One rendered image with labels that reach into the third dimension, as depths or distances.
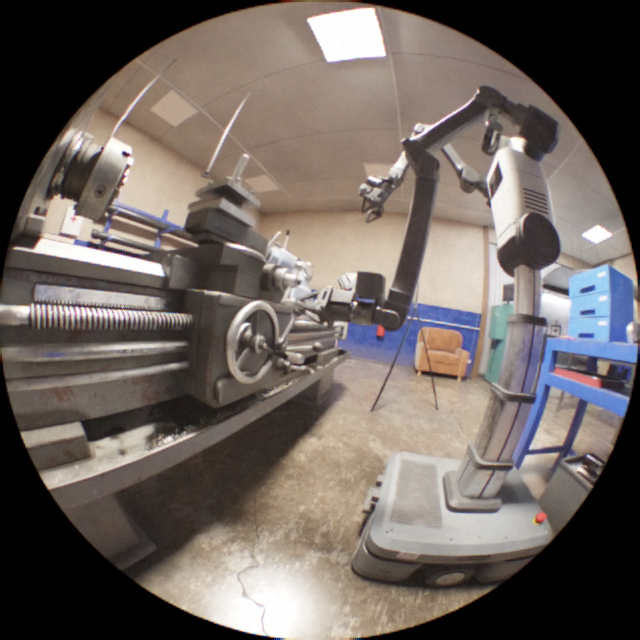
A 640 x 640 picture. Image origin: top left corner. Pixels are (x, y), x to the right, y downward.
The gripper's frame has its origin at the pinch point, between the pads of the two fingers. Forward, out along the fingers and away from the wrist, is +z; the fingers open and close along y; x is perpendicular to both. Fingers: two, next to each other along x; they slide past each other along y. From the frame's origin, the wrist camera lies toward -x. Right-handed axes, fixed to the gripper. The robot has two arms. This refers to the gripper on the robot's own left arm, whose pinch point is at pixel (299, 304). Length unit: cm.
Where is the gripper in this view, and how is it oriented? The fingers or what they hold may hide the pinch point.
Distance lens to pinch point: 57.5
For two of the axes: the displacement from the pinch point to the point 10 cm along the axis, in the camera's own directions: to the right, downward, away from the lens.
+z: -9.3, -1.5, 3.3
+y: -2.1, -5.2, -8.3
